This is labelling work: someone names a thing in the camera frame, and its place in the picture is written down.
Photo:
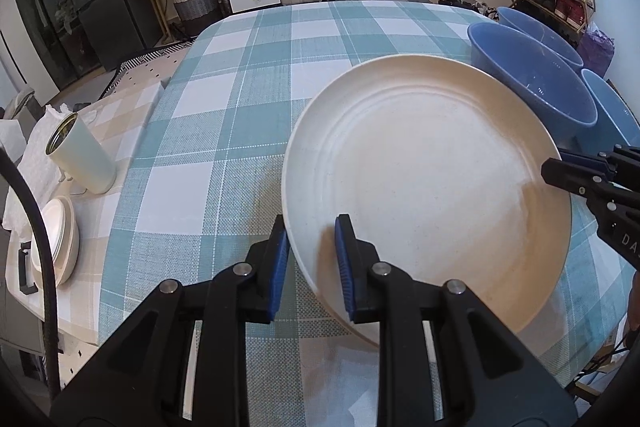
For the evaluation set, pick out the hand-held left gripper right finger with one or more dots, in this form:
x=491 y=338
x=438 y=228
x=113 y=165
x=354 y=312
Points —
x=345 y=272

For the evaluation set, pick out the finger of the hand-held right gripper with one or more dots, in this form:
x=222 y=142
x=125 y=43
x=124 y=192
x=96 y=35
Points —
x=570 y=177
x=580 y=154

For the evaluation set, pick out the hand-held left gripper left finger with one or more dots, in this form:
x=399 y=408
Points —
x=277 y=277

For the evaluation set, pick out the light blue bowl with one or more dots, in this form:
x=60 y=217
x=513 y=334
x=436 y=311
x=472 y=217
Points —
x=612 y=117

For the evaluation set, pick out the dark blue bowl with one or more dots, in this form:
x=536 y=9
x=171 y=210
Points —
x=555 y=42
x=530 y=77

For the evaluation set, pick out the cream round plate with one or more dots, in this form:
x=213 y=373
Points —
x=425 y=182

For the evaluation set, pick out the stack of white plates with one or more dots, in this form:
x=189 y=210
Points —
x=65 y=242

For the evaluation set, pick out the purple bag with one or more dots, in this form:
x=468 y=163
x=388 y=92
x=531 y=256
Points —
x=597 y=49

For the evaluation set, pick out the teal checked tablecloth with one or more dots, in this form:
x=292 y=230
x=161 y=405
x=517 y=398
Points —
x=225 y=117

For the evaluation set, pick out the scattered loose shoes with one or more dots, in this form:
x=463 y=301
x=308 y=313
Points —
x=450 y=0

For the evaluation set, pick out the cream tumbler cup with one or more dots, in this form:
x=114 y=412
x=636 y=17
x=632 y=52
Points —
x=85 y=157

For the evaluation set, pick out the beige checked cloth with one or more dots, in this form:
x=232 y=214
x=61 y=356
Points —
x=125 y=107

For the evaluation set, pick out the black white striped rug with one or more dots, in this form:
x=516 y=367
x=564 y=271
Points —
x=145 y=59

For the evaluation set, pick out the white tissue paper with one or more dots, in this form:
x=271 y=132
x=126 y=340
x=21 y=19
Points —
x=30 y=157

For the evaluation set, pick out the dark glass cabinet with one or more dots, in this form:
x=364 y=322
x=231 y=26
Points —
x=35 y=7

